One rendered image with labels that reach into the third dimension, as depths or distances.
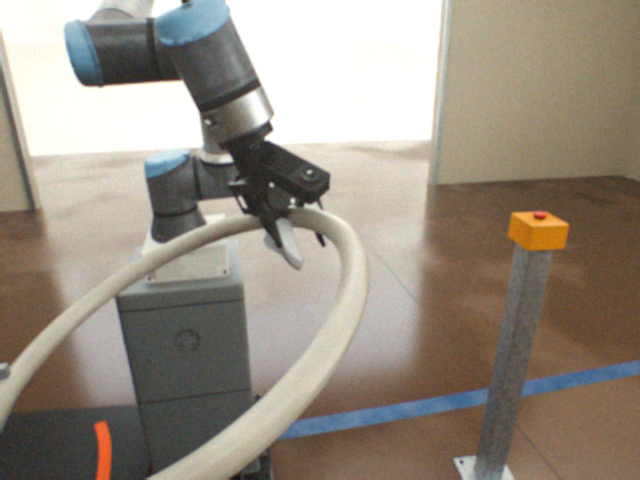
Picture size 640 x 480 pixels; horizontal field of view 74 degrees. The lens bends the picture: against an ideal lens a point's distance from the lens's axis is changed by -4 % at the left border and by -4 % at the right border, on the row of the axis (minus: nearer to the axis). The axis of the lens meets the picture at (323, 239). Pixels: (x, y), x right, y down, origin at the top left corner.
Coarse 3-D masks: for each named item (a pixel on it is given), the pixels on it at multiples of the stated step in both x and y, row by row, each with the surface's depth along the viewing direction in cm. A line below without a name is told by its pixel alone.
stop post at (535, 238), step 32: (512, 224) 134; (544, 224) 124; (544, 256) 130; (512, 288) 139; (544, 288) 134; (512, 320) 140; (512, 352) 142; (512, 384) 147; (512, 416) 153; (480, 448) 165
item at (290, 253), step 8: (280, 224) 61; (288, 224) 62; (280, 232) 61; (288, 232) 62; (264, 240) 66; (272, 240) 65; (288, 240) 62; (272, 248) 66; (280, 248) 62; (288, 248) 63; (296, 248) 64; (288, 256) 63; (296, 256) 64; (296, 264) 65
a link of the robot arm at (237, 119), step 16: (256, 96) 54; (208, 112) 54; (224, 112) 53; (240, 112) 54; (256, 112) 55; (272, 112) 57; (208, 128) 56; (224, 128) 55; (240, 128) 54; (256, 128) 56
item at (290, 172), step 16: (272, 144) 59; (256, 160) 57; (272, 160) 57; (288, 160) 57; (304, 160) 57; (272, 176) 57; (288, 176) 55; (304, 176) 55; (320, 176) 55; (288, 192) 57; (304, 192) 54; (320, 192) 55
